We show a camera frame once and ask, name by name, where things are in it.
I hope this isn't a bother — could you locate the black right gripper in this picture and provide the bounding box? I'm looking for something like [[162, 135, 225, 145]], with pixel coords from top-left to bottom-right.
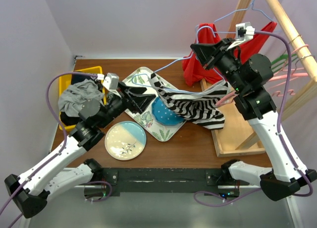
[[191, 37, 247, 92]]

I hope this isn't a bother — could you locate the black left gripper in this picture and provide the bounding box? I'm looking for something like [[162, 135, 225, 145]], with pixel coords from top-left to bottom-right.
[[98, 82, 156, 129]]

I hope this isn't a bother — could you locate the blue wire hanger front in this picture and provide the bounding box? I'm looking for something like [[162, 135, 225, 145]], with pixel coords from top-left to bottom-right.
[[131, 26, 227, 94]]

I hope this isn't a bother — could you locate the blue wire hanger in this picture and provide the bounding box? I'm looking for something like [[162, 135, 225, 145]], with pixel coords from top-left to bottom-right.
[[195, 0, 275, 38], [131, 26, 227, 94]]

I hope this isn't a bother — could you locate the thick pink plastic hanger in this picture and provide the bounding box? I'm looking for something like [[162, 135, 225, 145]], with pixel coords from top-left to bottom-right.
[[215, 73, 308, 107]]

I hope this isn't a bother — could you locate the black white striped tank top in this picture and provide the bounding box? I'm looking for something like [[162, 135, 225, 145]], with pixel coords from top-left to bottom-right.
[[149, 73, 231, 130]]

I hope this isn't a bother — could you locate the navy maroon-trimmed tank top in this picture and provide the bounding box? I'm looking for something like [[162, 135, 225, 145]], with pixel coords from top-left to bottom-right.
[[70, 75, 103, 91]]

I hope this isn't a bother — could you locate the grey tank top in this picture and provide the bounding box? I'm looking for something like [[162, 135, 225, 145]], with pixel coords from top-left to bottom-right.
[[58, 79, 105, 117]]

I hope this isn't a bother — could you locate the green plastic hanger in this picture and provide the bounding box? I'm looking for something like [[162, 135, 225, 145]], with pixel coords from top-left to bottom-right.
[[271, 54, 288, 73]]

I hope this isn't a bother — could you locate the thin pink wire hanger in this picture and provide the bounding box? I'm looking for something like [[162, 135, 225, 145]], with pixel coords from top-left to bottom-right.
[[282, 44, 310, 78]]

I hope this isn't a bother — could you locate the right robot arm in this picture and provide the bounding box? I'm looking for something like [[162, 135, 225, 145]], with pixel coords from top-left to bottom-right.
[[191, 38, 317, 201]]

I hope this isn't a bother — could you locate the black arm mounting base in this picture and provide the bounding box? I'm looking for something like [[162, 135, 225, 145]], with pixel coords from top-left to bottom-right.
[[103, 168, 240, 198]]

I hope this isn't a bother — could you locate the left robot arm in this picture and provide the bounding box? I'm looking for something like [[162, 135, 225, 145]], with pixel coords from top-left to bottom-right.
[[4, 82, 156, 218]]

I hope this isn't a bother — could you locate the red tank top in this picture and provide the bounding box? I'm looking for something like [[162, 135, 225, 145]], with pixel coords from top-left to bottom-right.
[[182, 23, 269, 86]]

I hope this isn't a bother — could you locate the leaf-patterned rectangular tray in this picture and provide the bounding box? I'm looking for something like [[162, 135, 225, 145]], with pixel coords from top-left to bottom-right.
[[123, 67, 186, 142]]

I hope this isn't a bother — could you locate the blue dotted plate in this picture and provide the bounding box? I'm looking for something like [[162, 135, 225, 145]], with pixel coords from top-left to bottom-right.
[[152, 97, 185, 126]]

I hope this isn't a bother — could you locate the cream and blue plate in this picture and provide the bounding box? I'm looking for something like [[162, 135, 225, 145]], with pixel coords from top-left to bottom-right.
[[105, 121, 147, 161]]

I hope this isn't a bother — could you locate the yellow plastic bin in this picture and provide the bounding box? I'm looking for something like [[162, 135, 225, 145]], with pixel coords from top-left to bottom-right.
[[59, 66, 106, 131]]

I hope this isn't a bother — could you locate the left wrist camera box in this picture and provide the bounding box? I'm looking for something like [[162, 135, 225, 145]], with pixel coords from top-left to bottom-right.
[[103, 73, 119, 91]]

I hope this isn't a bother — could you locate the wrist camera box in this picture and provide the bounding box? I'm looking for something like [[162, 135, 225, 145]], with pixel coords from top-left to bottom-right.
[[227, 22, 255, 50], [103, 73, 119, 91]]

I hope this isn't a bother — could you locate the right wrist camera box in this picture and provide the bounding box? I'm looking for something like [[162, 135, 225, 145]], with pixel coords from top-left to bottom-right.
[[227, 22, 255, 50]]

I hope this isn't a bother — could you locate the wooden clothes rack frame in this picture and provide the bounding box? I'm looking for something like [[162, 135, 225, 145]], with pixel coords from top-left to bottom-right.
[[211, 0, 317, 157]]

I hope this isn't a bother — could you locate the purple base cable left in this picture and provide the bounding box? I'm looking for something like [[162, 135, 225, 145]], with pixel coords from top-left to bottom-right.
[[84, 180, 113, 203]]

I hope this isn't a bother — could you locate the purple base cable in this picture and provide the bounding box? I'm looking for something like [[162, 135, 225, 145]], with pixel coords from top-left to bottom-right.
[[84, 180, 113, 203], [193, 187, 263, 208]]

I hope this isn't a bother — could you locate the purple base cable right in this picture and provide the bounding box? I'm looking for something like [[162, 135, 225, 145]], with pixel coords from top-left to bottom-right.
[[193, 187, 263, 208]]

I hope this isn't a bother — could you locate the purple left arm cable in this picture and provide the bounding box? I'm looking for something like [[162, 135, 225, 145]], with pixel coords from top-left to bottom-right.
[[0, 71, 105, 228]]

